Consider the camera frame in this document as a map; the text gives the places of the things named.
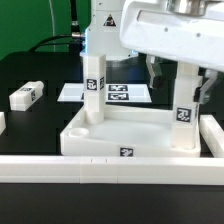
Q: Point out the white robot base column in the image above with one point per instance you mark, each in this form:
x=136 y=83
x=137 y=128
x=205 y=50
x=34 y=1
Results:
x=102 y=35

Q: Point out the white desk top tray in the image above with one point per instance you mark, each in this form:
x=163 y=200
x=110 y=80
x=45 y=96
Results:
x=127 y=132

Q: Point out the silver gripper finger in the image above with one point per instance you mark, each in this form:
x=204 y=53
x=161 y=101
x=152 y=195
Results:
x=203 y=93
x=154 y=67

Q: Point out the white right fence bar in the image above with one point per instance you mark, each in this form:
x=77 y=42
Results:
x=213 y=135

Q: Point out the white block at left edge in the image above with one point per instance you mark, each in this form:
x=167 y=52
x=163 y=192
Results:
x=2 y=122

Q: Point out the white front fence bar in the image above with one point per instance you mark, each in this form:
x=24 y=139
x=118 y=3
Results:
x=111 y=170

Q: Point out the white fence bar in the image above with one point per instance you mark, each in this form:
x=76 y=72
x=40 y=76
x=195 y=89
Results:
x=111 y=170
x=213 y=135

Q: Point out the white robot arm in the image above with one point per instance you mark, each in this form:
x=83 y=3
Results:
x=190 y=31

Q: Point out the white marker base plate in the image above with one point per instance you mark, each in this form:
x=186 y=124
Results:
x=134 y=93

